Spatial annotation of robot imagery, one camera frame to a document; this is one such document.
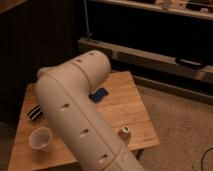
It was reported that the black striped eraser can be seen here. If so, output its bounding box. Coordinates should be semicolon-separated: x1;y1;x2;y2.
27;105;42;121

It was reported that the black cable on floor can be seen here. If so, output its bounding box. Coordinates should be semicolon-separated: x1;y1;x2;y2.
200;147;213;171

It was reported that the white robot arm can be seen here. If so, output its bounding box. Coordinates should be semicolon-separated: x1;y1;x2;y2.
35;50;145;171

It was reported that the white ceramic cup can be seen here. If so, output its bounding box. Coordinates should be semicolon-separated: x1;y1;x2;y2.
29;127;53;152

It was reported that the black handle on shelf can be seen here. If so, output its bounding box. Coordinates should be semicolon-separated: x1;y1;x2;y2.
175;58;207;70

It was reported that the blue rectangular sponge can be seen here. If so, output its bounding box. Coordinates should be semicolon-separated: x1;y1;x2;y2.
89;87;108;103

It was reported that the small beige bottle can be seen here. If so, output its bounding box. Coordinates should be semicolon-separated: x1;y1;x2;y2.
118;126;131;145

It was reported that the metal vertical pole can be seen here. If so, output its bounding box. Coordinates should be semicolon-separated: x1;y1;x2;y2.
83;0;92;41

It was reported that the wooden shelf beam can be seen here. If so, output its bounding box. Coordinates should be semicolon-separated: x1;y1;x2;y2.
78;38;213;84

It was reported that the wooden folding table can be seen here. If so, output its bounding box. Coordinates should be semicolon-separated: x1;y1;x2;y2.
7;72;159;171

